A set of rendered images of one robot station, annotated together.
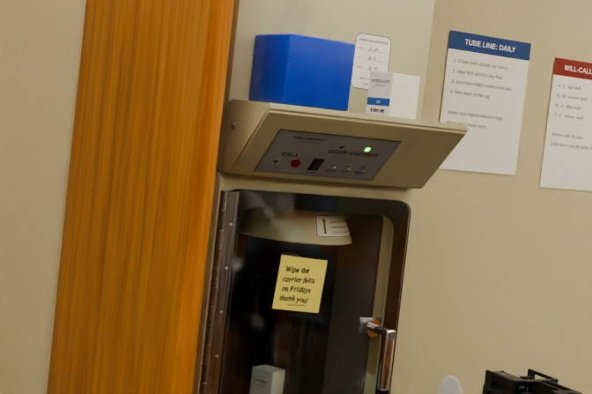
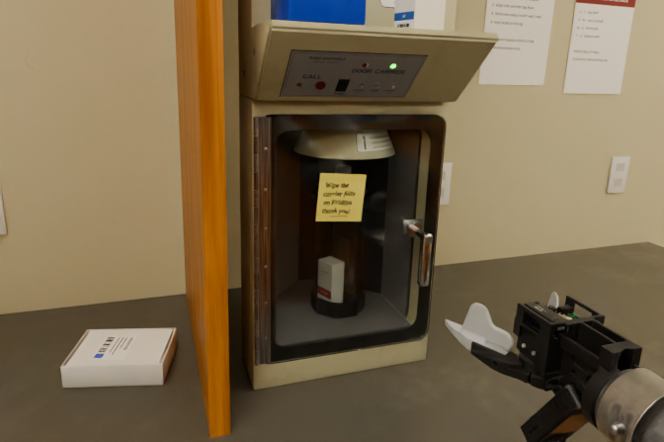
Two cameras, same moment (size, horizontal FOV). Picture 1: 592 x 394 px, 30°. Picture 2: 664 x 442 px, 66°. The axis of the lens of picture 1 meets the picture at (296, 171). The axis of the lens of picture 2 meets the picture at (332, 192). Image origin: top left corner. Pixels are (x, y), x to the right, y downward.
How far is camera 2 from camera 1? 0.80 m
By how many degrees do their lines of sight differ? 15
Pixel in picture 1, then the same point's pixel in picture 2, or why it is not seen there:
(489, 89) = (523, 18)
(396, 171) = (428, 86)
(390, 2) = not seen: outside the picture
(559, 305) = (577, 180)
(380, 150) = (406, 65)
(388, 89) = (413, 1)
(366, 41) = not seen: outside the picture
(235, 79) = (256, 5)
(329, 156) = (355, 75)
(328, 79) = not seen: outside the picture
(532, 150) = (557, 64)
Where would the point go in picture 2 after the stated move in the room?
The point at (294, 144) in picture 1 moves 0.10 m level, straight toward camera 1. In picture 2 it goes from (313, 66) to (293, 66)
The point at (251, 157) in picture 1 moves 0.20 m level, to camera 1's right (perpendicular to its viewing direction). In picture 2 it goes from (272, 82) to (425, 88)
